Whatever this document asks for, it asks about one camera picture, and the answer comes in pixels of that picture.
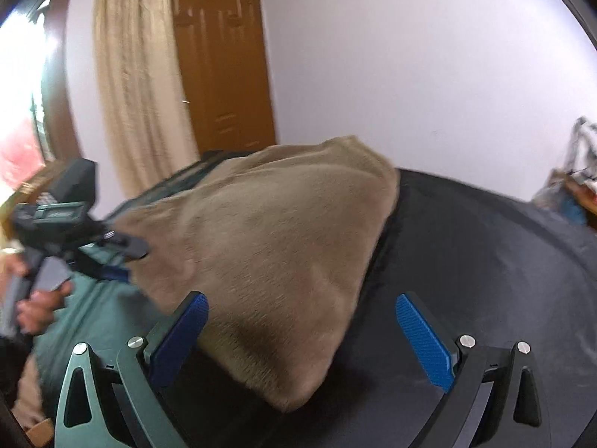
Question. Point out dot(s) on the brown wooden door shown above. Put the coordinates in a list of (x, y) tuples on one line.
[(219, 56)]

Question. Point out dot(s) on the person's left hand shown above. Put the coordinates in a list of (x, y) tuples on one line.
[(39, 310)]

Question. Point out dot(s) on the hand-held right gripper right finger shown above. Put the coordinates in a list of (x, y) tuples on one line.
[(427, 345)]

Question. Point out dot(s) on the blue cloth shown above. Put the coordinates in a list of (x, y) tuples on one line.
[(574, 212)]

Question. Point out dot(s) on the brown fleece garment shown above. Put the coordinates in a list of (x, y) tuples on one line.
[(280, 252)]

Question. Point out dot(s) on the wooden desk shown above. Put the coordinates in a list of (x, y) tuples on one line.
[(586, 193)]

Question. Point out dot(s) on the beige curtain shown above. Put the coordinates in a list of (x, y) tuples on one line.
[(135, 79)]

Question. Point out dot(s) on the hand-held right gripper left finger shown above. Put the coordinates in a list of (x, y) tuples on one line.
[(179, 340)]

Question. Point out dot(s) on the clear plastic bag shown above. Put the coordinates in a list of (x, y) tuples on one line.
[(548, 193)]

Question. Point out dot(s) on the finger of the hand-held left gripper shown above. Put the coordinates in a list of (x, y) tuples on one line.
[(130, 245), (112, 273)]

